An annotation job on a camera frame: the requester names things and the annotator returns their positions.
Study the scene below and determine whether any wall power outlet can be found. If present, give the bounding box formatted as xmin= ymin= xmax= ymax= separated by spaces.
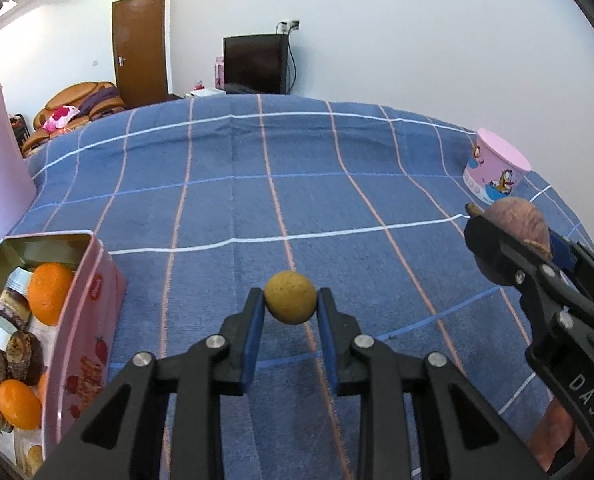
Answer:
xmin=277 ymin=20 xmax=300 ymax=34

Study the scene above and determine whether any black tv cable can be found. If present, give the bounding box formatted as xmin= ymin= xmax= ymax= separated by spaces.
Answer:
xmin=278 ymin=24 xmax=299 ymax=96

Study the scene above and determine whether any large orange tangerine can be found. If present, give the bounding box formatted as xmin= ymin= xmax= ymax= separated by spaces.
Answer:
xmin=36 ymin=372 xmax=48 ymax=404

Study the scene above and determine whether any pink cookie tin box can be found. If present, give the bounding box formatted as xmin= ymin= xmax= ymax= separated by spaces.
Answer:
xmin=0 ymin=231 xmax=126 ymax=479

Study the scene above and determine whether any low tv stand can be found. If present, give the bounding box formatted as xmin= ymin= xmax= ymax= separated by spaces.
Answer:
xmin=184 ymin=88 xmax=226 ymax=100

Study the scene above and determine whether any brown wooden door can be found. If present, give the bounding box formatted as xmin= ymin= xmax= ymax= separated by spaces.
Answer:
xmin=111 ymin=0 xmax=169 ymax=108

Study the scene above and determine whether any pink cartoon mug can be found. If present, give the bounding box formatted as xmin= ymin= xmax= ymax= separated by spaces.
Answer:
xmin=463 ymin=128 xmax=532 ymax=205

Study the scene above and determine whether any person right hand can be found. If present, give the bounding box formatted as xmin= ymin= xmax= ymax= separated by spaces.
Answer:
xmin=527 ymin=398 xmax=589 ymax=471

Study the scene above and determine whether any purple blanket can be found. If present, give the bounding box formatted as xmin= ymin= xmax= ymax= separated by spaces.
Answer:
xmin=78 ymin=87 xmax=119 ymax=115

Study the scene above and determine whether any black television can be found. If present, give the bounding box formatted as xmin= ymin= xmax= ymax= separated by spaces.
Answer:
xmin=223 ymin=34 xmax=288 ymax=94

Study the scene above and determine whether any brown leather sofa back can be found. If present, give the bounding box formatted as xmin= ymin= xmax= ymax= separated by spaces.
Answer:
xmin=21 ymin=81 xmax=126 ymax=157

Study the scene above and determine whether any purple passion fruit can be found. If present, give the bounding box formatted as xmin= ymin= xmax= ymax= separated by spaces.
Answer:
xmin=465 ymin=196 xmax=553 ymax=286

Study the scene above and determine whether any red white cushion back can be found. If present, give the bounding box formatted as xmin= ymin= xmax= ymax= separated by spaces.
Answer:
xmin=42 ymin=105 xmax=80 ymax=133

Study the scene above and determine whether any pink box by tv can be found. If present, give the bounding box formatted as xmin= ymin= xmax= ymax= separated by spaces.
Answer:
xmin=214 ymin=56 xmax=224 ymax=90

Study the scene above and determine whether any printed paper leaflet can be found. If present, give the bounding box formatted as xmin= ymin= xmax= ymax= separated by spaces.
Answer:
xmin=0 ymin=266 xmax=45 ymax=478

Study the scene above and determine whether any small longan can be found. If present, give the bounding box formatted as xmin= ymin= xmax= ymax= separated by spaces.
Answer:
xmin=264 ymin=270 xmax=316 ymax=325
xmin=24 ymin=445 xmax=44 ymax=477

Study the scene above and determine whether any blue plaid tablecloth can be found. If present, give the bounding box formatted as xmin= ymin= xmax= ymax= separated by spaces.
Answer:
xmin=0 ymin=93 xmax=594 ymax=480

